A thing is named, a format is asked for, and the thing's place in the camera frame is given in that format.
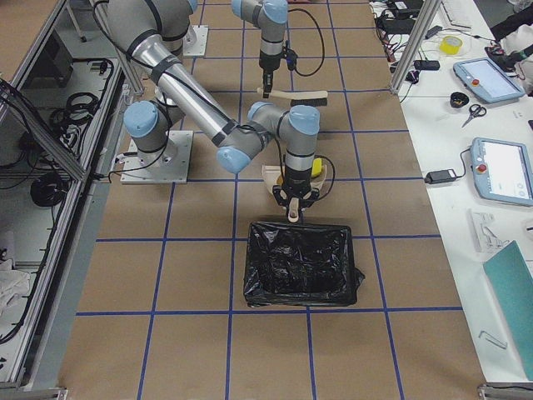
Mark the near teach pendant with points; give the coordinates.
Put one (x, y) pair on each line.
(502, 171)

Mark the teal folder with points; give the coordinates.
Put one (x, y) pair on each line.
(511, 282)

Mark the beige hand brush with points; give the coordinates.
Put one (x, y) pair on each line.
(312, 98)

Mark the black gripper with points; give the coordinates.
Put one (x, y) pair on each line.
(297, 178)
(267, 68)

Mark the beige dustpan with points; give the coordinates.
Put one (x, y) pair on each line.
(271, 173)

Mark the black scissors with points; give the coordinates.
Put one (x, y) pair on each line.
(475, 111)

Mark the bin with black bag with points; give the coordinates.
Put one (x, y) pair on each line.
(300, 265)

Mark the black power adapter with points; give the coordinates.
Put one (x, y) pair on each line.
(440, 176)

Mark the allen key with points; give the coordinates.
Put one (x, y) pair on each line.
(492, 339)

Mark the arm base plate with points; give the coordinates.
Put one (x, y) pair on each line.
(170, 165)
(195, 41)

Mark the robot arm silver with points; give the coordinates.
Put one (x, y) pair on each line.
(270, 17)
(150, 34)

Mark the yellow tape roll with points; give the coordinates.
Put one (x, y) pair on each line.
(450, 45)

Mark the far teach pendant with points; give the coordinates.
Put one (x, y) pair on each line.
(487, 81)

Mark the clear plastic bag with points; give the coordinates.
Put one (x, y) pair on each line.
(485, 238)

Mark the yellow sponge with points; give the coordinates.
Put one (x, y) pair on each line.
(317, 167)

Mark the teach pendant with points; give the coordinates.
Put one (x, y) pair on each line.
(502, 171)
(487, 81)

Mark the aluminium frame post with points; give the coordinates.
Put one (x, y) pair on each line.
(422, 25)

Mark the small black bowl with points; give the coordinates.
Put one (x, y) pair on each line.
(458, 100)

